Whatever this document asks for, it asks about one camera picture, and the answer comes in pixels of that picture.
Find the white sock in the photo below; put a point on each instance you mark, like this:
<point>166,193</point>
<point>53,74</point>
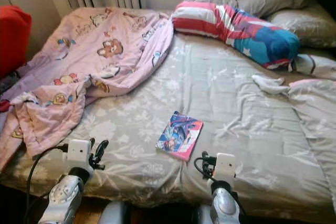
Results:
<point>268,83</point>

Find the red folded cushion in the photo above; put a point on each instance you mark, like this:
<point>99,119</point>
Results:
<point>13,40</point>

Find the grey floral duvet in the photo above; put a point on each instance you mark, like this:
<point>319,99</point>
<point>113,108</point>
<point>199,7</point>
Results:
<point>315,114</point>

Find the colourful comic book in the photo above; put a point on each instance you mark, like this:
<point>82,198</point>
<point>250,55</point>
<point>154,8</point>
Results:
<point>178,135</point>

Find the grey robot left leg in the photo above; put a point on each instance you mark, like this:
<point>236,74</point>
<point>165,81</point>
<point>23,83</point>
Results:
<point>113,213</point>

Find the pink bear print blanket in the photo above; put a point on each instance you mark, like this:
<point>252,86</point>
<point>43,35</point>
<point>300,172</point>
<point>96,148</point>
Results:
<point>100,51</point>

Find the grey robot leg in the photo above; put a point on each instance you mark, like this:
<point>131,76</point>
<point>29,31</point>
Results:
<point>113,213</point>
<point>203,216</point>

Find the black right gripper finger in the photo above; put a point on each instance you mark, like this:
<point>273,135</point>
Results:
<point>205,158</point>

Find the red white blue striped bolster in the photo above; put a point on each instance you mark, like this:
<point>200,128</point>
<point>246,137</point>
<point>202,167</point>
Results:
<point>252,38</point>

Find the bed with grey floral sheet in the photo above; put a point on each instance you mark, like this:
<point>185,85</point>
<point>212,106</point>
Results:
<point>226,93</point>

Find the white dark-striped pillow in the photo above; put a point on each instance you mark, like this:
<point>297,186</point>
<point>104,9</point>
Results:
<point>315,65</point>

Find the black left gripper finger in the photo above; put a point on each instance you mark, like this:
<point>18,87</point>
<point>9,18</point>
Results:
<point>102,149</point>
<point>92,140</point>

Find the grey robot right leg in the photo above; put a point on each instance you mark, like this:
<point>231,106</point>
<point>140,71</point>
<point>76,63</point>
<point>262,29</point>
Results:
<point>203,216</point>

